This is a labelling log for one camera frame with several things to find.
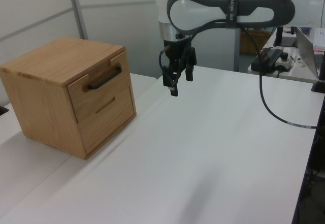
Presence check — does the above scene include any wooden drawer with handle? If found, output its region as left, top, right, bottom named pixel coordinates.
left=66, top=50, right=137, bottom=123

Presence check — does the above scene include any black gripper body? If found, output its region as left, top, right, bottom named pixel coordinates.
left=163, top=38, right=198, bottom=68

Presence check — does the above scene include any cardboard box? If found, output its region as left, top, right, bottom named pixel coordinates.
left=240, top=28, right=273, bottom=56

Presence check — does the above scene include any wooden two-drawer cabinet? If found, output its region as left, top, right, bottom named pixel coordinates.
left=0, top=36, right=138, bottom=161

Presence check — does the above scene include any white emergency stop button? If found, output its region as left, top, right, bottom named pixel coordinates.
left=275, top=52, right=296, bottom=73

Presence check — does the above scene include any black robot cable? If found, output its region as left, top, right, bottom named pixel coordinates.
left=158, top=22, right=318, bottom=130

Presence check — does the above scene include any white side desk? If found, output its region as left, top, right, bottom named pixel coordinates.
left=247, top=45, right=325, bottom=84

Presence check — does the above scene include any wooden drawer without handle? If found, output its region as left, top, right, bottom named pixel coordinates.
left=77, top=112, right=138, bottom=158

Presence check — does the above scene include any grey partition post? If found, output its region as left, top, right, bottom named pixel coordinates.
left=68, top=0, right=89, bottom=41

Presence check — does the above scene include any black electronics box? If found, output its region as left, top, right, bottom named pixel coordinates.
left=251, top=47, right=284, bottom=71

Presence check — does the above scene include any silver laptop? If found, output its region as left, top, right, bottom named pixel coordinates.
left=294, top=27, right=325, bottom=79

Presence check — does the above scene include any black drawer handle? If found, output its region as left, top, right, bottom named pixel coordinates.
left=87, top=66, right=123, bottom=91

